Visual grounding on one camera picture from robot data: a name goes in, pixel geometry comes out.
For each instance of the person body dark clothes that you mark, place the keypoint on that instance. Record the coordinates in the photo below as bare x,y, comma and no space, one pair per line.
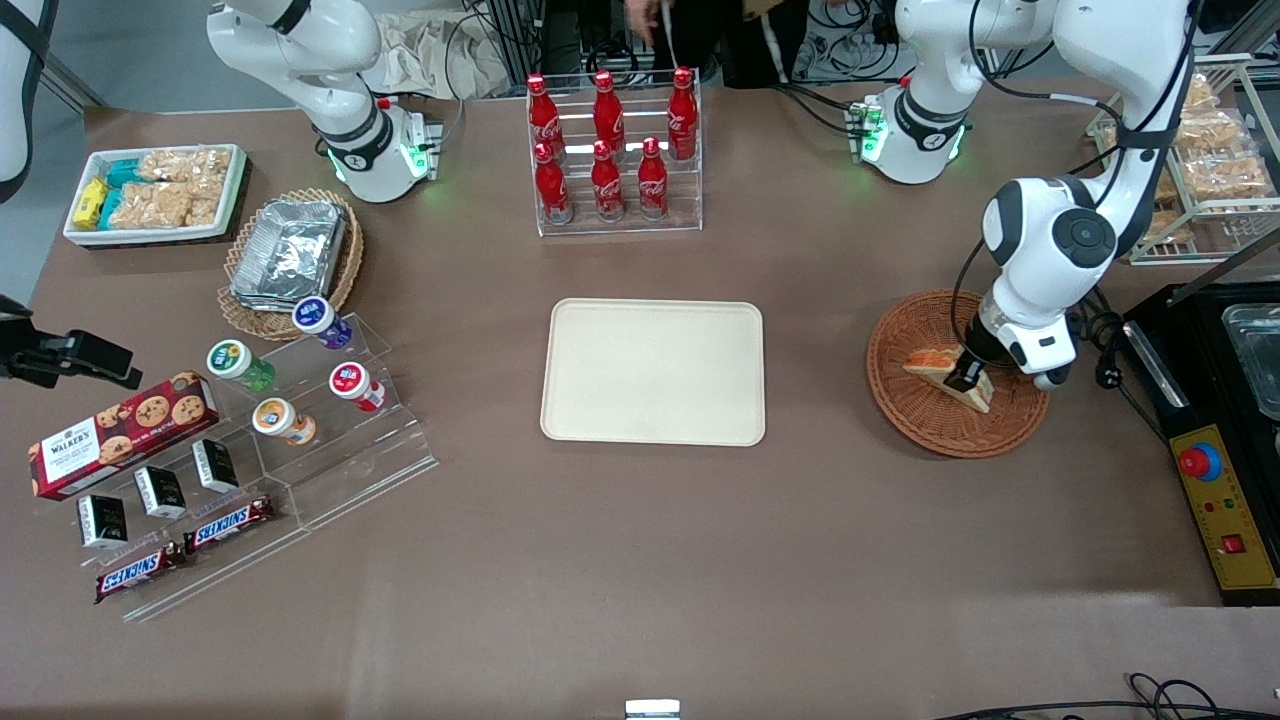
745,50

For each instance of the triangular sandwich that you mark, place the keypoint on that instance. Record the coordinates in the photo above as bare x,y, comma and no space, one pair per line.
930,362

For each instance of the person's bare hand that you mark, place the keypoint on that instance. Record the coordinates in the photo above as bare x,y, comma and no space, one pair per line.
643,18

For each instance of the small purple drink bottle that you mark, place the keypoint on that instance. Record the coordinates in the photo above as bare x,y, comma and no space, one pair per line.
320,318

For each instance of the bagged fried snack packet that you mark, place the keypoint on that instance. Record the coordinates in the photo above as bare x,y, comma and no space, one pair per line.
1168,228
1165,188
1198,95
1212,130
1225,175

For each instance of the yellow snack packet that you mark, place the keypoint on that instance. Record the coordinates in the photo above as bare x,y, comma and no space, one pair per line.
90,202

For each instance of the stack of foil trays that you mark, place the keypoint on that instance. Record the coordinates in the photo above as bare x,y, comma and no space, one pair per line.
290,250

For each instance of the round brown wicker basket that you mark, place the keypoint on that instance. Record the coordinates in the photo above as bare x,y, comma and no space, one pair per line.
920,415

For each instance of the beige plastic tray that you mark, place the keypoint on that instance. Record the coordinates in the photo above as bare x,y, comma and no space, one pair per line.
652,372

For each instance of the yellow control panel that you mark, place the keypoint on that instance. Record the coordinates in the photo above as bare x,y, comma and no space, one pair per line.
1235,510

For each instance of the red Walkers cookie box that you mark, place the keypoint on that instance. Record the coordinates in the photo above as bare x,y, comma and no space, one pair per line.
120,435

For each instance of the red cola bottle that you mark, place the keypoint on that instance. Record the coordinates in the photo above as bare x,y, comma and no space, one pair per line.
608,108
552,190
607,188
682,115
652,185
545,110

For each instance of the white plastic bin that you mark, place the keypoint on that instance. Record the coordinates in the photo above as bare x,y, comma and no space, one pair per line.
225,215

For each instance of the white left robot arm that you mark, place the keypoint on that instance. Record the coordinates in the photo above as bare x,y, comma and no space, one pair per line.
1050,235

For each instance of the rice cracker snack packet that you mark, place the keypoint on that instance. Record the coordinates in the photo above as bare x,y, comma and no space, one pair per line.
185,168
160,205

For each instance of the Snickers chocolate bar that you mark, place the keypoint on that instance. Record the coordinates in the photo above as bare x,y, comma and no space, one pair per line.
140,573
228,524

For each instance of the small red drink bottle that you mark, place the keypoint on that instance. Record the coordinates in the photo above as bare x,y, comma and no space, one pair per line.
352,383

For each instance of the light woven wicker basket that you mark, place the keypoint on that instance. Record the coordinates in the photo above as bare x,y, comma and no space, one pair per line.
350,260

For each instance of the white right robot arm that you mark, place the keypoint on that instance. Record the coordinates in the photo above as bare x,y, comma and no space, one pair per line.
345,110

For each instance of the clear acrylic stepped display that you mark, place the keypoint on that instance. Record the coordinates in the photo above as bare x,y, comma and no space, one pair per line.
340,470

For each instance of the teal snack packet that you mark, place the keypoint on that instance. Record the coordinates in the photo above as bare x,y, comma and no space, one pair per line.
108,208
122,172

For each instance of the red emergency stop button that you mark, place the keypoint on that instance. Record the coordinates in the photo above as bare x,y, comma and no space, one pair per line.
1198,461

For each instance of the clear acrylic bottle rack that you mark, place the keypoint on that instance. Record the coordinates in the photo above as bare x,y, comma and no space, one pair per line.
620,228

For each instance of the clear metal-rimmed container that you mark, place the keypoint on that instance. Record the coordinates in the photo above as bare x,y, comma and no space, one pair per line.
1258,360

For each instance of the red rocker switch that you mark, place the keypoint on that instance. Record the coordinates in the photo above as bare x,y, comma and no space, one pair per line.
1233,545

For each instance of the small orange drink bottle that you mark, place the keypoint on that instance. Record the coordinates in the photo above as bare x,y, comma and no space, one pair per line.
278,418

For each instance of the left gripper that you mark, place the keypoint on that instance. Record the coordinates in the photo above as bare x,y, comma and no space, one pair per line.
971,367

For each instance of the black machine housing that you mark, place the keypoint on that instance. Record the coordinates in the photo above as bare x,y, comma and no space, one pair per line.
1215,400

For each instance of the small black box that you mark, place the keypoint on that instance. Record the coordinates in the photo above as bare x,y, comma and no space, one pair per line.
215,465
160,492
102,520

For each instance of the small green drink bottle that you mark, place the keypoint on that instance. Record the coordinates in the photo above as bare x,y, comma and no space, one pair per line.
235,362

